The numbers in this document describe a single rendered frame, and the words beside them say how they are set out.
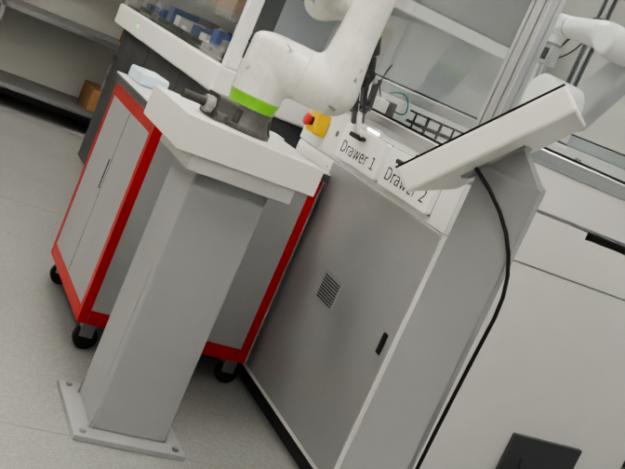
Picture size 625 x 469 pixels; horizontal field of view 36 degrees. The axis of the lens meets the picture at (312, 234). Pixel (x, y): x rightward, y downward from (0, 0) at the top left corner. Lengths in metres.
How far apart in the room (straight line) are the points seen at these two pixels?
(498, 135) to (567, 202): 1.00
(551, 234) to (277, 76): 0.83
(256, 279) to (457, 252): 1.30
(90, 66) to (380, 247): 4.47
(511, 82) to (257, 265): 1.03
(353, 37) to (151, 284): 0.77
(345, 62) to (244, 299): 0.99
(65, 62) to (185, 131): 4.65
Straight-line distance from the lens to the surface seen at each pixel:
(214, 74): 3.55
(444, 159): 1.65
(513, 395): 2.78
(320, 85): 2.35
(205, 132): 2.26
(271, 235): 3.00
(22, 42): 6.82
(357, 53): 2.37
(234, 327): 3.08
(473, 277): 1.84
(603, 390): 2.97
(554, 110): 1.64
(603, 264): 2.77
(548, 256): 2.65
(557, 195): 2.60
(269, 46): 2.37
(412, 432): 1.91
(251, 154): 2.30
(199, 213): 2.36
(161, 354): 2.48
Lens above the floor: 1.09
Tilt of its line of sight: 10 degrees down
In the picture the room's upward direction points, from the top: 24 degrees clockwise
